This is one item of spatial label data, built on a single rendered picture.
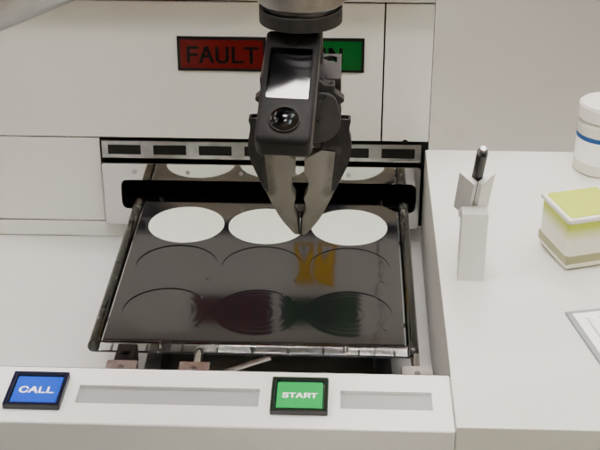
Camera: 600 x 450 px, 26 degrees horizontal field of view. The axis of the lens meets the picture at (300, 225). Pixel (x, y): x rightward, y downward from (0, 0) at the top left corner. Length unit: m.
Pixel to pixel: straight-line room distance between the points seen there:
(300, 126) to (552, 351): 0.45
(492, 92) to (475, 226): 3.12
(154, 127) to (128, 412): 0.61
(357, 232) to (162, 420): 0.53
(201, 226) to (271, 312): 0.23
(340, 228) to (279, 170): 0.57
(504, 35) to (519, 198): 3.45
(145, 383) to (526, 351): 0.39
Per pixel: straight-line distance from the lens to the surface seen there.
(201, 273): 1.62
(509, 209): 1.64
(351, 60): 1.73
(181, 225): 1.73
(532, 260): 1.53
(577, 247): 1.51
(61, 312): 1.71
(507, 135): 4.23
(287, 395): 1.29
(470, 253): 1.46
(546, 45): 5.02
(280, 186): 1.16
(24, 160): 1.85
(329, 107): 1.12
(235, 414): 1.27
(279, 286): 1.59
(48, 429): 1.29
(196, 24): 1.73
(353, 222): 1.73
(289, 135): 1.04
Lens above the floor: 1.71
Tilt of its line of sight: 28 degrees down
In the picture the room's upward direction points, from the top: straight up
